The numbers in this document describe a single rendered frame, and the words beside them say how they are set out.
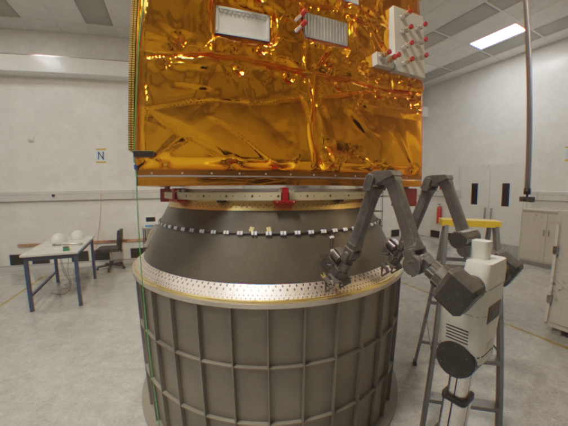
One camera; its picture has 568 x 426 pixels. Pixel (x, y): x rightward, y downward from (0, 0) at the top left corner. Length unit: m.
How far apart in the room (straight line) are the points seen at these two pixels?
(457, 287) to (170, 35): 1.71
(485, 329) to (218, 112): 1.55
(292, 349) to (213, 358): 0.44
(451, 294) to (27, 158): 7.66
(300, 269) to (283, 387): 0.67
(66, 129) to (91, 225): 2.20
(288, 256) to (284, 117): 0.79
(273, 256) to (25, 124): 6.97
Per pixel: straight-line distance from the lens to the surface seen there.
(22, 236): 7.84
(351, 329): 1.72
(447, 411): 1.55
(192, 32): 1.71
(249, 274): 1.49
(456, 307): 1.06
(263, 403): 1.80
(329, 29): 2.05
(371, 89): 2.02
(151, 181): 1.54
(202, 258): 1.61
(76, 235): 5.92
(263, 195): 1.56
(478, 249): 1.24
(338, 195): 1.72
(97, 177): 7.20
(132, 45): 1.82
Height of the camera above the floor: 1.74
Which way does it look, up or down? 5 degrees down
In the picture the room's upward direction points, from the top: straight up
